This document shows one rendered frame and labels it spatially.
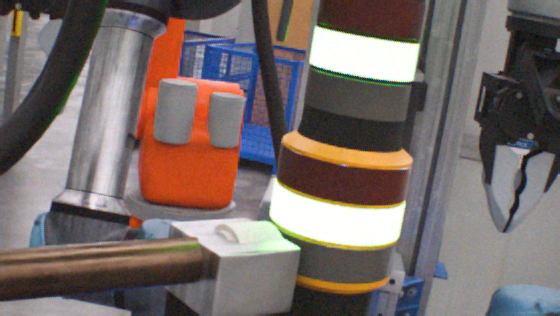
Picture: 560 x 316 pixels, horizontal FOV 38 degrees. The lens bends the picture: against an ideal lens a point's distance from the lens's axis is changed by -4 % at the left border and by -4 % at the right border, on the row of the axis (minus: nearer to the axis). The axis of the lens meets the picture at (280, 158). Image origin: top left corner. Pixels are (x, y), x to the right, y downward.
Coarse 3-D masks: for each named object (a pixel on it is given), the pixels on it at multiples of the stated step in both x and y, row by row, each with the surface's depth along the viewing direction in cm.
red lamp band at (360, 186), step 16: (288, 160) 26; (304, 160) 26; (320, 160) 25; (288, 176) 26; (304, 176) 26; (320, 176) 25; (336, 176) 25; (352, 176) 25; (368, 176) 25; (384, 176) 25; (400, 176) 26; (304, 192) 26; (320, 192) 25; (336, 192) 25; (352, 192) 25; (368, 192) 25; (384, 192) 26; (400, 192) 26
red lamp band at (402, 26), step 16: (320, 0) 26; (336, 0) 25; (352, 0) 25; (368, 0) 24; (384, 0) 24; (400, 0) 25; (320, 16) 26; (336, 16) 25; (352, 16) 25; (368, 16) 25; (384, 16) 25; (400, 16) 25; (416, 16) 25; (368, 32) 25; (384, 32) 25; (400, 32) 25; (416, 32) 25
